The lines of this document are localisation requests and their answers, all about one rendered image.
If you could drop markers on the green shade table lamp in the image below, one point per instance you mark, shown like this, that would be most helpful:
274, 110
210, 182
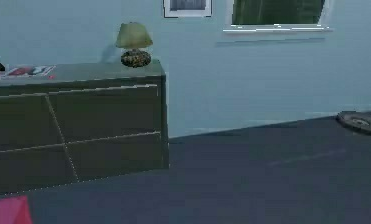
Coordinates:
134, 36

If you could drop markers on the white framed wall picture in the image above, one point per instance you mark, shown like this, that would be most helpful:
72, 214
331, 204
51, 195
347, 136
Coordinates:
187, 8

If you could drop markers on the pink box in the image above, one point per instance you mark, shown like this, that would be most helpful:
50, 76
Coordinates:
9, 210

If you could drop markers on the grey round robot vacuum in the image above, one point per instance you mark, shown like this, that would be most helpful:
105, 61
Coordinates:
358, 122

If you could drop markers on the red and white magazine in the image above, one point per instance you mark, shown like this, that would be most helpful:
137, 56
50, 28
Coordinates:
28, 71

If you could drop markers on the dark green chest of drawers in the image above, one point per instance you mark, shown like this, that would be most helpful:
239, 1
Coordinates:
93, 113

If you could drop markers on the white framed window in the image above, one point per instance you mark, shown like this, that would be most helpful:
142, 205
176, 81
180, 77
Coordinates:
278, 13

